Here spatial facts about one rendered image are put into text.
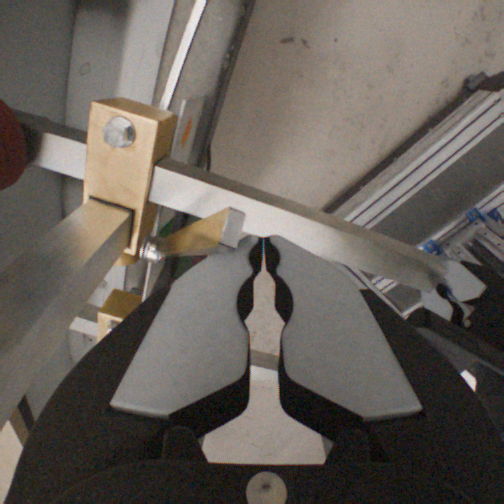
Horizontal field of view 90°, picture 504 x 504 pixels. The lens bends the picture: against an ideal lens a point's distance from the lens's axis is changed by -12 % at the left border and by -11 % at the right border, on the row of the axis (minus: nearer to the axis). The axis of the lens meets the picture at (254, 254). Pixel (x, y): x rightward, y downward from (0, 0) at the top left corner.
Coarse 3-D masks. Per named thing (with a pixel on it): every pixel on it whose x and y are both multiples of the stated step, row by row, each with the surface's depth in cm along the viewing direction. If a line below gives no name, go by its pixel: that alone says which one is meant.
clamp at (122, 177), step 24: (96, 120) 18; (144, 120) 18; (168, 120) 20; (96, 144) 19; (144, 144) 19; (168, 144) 23; (96, 168) 20; (120, 168) 20; (144, 168) 20; (96, 192) 21; (120, 192) 21; (144, 192) 21; (144, 216) 23; (120, 264) 25
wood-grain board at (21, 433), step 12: (12, 420) 40; (12, 432) 41; (24, 432) 45; (0, 444) 46; (12, 444) 45; (0, 456) 50; (12, 456) 49; (0, 468) 56; (12, 468) 54; (0, 480) 64; (0, 492) 75
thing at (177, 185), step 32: (32, 128) 19; (64, 128) 21; (32, 160) 21; (64, 160) 21; (160, 192) 22; (192, 192) 22; (224, 192) 22; (256, 192) 24; (256, 224) 23; (288, 224) 23; (320, 224) 23; (352, 224) 26; (320, 256) 25; (352, 256) 25; (384, 256) 25; (416, 256) 25; (416, 288) 27
